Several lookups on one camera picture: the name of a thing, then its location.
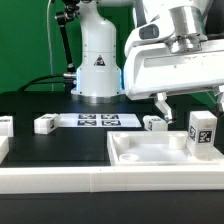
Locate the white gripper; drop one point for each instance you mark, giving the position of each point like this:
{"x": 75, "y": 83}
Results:
{"x": 150, "y": 69}

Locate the white square tabletop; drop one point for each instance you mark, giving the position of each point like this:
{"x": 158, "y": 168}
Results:
{"x": 160, "y": 148}

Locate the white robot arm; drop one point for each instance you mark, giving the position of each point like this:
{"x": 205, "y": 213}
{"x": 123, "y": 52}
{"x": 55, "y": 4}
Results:
{"x": 182, "y": 21}

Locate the white marker sheet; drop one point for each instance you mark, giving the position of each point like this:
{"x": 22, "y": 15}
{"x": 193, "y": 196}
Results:
{"x": 98, "y": 120}

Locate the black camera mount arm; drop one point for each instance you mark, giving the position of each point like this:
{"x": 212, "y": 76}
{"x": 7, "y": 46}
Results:
{"x": 62, "y": 18}

